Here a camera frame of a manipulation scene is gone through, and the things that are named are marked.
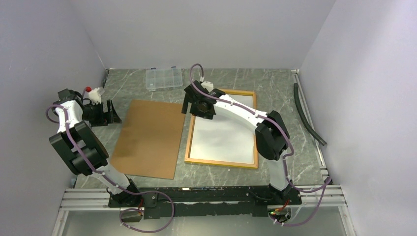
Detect brown backing board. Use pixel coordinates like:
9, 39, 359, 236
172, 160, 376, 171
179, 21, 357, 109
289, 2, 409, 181
111, 100, 185, 179

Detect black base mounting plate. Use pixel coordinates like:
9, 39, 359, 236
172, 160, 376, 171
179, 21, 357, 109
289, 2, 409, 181
108, 185, 302, 219

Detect clear plastic organizer box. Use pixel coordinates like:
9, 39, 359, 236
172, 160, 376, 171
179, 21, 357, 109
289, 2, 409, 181
145, 67, 183, 91

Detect black corrugated hose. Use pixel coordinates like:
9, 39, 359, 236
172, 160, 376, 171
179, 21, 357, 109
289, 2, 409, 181
293, 83, 328, 146

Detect yellow wooden picture frame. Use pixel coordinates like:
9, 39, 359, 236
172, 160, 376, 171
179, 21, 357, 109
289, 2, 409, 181
184, 88, 259, 170

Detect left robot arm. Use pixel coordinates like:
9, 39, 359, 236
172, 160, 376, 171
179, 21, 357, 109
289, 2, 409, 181
46, 87, 141, 207

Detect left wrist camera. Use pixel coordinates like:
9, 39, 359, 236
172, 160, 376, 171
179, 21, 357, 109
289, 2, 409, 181
83, 87, 105, 105

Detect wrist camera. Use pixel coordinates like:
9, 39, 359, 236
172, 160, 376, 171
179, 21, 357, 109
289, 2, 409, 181
201, 81, 214, 92
83, 87, 105, 105

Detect aluminium rail frame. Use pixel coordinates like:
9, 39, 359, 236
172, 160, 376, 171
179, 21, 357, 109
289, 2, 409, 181
52, 185, 357, 236

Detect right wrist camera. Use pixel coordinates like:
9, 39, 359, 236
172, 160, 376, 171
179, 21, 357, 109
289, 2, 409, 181
201, 81, 214, 92

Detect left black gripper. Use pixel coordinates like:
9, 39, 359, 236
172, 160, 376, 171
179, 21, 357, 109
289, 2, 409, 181
82, 99, 122, 127

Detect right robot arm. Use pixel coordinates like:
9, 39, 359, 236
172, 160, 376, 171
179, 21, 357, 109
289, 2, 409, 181
181, 81, 295, 204

